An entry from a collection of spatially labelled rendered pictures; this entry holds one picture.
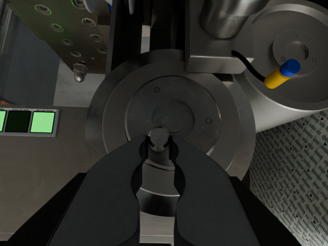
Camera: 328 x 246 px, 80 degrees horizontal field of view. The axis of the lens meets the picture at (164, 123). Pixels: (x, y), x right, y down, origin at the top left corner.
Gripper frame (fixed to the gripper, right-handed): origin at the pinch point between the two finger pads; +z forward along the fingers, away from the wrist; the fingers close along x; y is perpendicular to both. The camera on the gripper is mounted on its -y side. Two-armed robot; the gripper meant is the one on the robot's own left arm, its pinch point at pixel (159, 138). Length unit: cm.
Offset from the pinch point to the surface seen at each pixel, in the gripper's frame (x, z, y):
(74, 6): -14.5, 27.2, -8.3
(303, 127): 18.8, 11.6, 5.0
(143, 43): -19, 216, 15
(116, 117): -3.5, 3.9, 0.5
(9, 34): -157, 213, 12
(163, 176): 0.4, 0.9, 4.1
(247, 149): 7.5, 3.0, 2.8
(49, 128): -26.9, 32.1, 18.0
